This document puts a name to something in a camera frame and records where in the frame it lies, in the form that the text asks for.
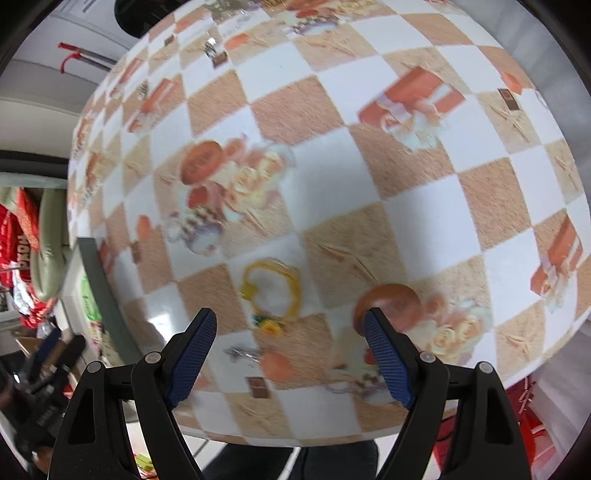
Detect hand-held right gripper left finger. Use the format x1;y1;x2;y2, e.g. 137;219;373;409
48;308;218;480

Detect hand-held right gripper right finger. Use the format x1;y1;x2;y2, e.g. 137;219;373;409
362;307;532;480

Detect silver rhinestone hair clip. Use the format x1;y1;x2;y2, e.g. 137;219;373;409
224;345;265;361

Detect green plastic bangle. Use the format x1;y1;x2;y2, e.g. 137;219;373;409
79;274;102;324

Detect yellow cord bracelet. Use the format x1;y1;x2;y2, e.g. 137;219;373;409
239;259;303;335

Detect pale green cushion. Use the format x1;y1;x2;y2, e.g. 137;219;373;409
30;187;71;300

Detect red plastic bag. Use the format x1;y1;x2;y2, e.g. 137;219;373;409
505;376;561;480

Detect pile of red packets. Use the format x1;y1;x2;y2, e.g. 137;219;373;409
0;189;58;326

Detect checkered printed tablecloth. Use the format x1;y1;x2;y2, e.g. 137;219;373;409
67;0;591;446

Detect dark round appliance door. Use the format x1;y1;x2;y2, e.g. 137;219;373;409
115;0;171;40

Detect red handled tool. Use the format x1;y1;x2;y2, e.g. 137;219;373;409
58;41;116;72

